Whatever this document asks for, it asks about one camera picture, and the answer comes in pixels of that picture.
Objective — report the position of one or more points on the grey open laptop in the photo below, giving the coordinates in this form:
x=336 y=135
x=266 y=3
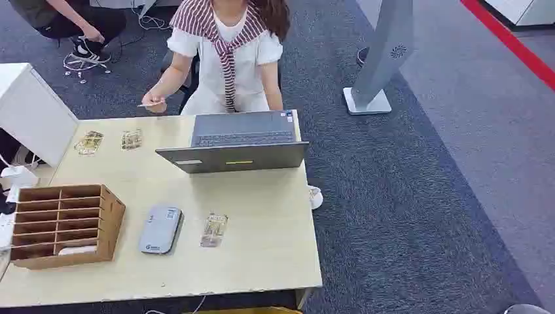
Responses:
x=239 y=147

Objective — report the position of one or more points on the person's white shoe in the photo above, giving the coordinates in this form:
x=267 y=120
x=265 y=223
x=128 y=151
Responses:
x=315 y=197

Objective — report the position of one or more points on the clear sleeved card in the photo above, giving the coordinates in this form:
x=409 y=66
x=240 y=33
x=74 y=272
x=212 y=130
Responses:
x=89 y=143
x=131 y=139
x=214 y=229

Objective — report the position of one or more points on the person seated at desk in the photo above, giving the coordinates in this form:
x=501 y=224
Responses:
x=236 y=56

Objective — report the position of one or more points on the black office chair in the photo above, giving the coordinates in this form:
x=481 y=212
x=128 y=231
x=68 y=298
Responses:
x=190 y=82

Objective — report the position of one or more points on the grey card reader device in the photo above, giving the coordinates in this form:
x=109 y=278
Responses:
x=160 y=229

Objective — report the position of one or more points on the thin card in person's hand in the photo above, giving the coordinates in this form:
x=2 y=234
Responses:
x=149 y=104

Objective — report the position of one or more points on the grey floor stand sign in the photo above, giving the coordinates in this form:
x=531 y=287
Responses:
x=381 y=60

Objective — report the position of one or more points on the white card in box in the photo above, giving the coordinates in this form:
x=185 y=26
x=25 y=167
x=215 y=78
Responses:
x=77 y=250

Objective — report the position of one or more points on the wooden compartment card box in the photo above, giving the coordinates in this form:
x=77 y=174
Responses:
x=65 y=225

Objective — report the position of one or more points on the crouching person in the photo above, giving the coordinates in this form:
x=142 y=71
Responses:
x=69 y=21

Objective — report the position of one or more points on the white cabinet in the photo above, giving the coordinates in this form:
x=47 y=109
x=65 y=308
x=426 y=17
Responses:
x=32 y=110

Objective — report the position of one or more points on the white platform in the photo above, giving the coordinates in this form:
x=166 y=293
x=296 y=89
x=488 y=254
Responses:
x=524 y=11

